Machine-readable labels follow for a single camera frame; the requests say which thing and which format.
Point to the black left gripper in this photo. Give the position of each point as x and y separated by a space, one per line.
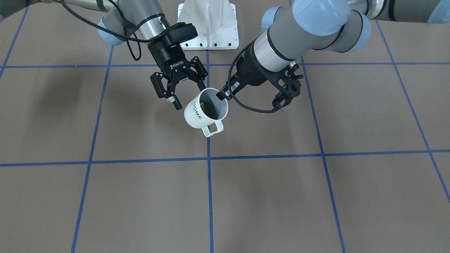
250 73

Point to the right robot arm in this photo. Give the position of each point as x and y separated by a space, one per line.
144 21

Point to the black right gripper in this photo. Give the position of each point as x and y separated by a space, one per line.
168 58

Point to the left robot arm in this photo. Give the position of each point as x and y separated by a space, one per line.
324 25

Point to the white HOME mug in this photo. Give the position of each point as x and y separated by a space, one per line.
218 110

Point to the yellow green lemon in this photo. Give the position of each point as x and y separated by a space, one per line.
204 108

